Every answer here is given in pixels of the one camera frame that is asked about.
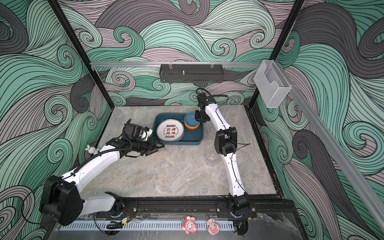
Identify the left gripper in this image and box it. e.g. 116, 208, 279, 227
131, 137, 165, 156

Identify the orange top bowl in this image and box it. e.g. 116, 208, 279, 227
185, 125, 200, 131

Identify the clear glass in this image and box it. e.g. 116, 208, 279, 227
205, 127, 217, 141
205, 149, 219, 166

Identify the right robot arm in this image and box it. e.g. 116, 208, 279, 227
195, 92, 250, 218

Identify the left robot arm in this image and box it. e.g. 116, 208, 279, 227
39, 122, 165, 226

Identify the teal plastic bin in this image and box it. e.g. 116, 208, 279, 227
152, 113, 204, 146

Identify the white rabbit figurine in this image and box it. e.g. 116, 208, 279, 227
85, 145, 100, 156

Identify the pink white doll toy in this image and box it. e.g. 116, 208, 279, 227
207, 218, 220, 236

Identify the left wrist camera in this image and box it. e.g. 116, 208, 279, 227
140, 127, 153, 141

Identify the clear acrylic wall holder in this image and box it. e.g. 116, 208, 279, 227
254, 60, 292, 109

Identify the white slotted cable duct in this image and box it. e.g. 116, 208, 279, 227
60, 220, 235, 232

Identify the aluminium rail back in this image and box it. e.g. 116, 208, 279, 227
90, 61, 261, 69

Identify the aluminium rail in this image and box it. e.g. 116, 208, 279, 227
90, 61, 261, 69
276, 63, 384, 230

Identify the aluminium rail right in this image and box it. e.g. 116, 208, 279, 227
276, 63, 384, 230

